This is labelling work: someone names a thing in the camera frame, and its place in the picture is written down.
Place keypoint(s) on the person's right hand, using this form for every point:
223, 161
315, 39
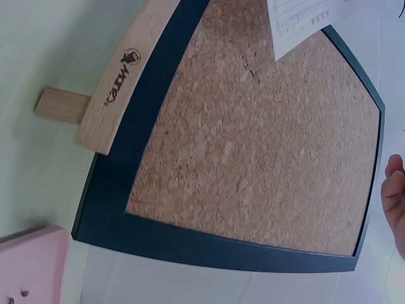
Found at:
395, 196

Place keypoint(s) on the person's right fingers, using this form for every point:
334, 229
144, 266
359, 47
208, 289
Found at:
397, 166

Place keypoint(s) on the black framed cork board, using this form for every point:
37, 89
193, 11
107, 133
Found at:
253, 152

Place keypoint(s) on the white printed paper sheet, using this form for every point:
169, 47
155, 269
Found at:
300, 25

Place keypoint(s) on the wooden board stand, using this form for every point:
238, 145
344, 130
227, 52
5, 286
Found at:
117, 82

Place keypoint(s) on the pink box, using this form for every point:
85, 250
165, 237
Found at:
31, 269

